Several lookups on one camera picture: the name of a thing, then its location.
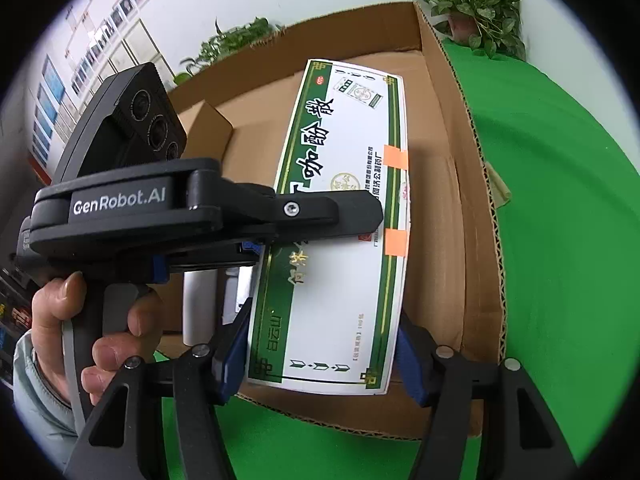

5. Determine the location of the white folding phone stand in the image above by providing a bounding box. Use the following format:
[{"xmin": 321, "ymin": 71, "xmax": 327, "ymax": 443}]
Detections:
[{"xmin": 222, "ymin": 266, "xmax": 253, "ymax": 325}]

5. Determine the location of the white handheld hair dryer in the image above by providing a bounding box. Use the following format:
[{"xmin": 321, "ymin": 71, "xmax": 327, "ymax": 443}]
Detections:
[{"xmin": 182, "ymin": 270, "xmax": 218, "ymax": 347}]

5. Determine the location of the green white medicine box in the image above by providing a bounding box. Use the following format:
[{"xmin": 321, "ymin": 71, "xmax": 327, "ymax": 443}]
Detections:
[{"xmin": 246, "ymin": 58, "xmax": 411, "ymax": 396}]

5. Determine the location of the long brown cardboard box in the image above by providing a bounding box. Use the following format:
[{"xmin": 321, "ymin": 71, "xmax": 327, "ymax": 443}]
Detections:
[{"xmin": 178, "ymin": 101, "xmax": 233, "ymax": 162}]

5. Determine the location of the grey jacket sleeve forearm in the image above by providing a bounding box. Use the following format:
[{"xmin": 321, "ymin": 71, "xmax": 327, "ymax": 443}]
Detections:
[{"xmin": 12, "ymin": 330, "xmax": 78, "ymax": 472}]

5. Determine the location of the person's left hand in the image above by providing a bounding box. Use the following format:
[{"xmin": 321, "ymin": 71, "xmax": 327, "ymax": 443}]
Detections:
[{"xmin": 30, "ymin": 271, "xmax": 166, "ymax": 406}]

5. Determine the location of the large open cardboard tray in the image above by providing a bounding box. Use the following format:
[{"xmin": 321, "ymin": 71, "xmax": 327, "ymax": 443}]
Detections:
[{"xmin": 169, "ymin": 2, "xmax": 506, "ymax": 440}]

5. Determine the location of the left potted green plant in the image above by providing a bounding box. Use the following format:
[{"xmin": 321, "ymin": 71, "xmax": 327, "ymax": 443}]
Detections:
[{"xmin": 174, "ymin": 16, "xmax": 284, "ymax": 86}]

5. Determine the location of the potted green plant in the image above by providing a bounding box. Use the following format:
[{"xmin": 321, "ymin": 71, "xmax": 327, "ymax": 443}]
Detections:
[
  {"xmin": 416, "ymin": 0, "xmax": 526, "ymax": 61},
  {"xmin": 174, "ymin": 16, "xmax": 284, "ymax": 86}
]

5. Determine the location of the right potted green plant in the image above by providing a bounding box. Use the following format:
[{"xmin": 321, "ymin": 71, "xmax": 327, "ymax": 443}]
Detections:
[{"xmin": 416, "ymin": 0, "xmax": 526, "ymax": 61}]

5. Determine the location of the black camera module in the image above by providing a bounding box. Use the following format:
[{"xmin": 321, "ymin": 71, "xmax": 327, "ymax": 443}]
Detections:
[{"xmin": 52, "ymin": 62, "xmax": 186, "ymax": 184}]

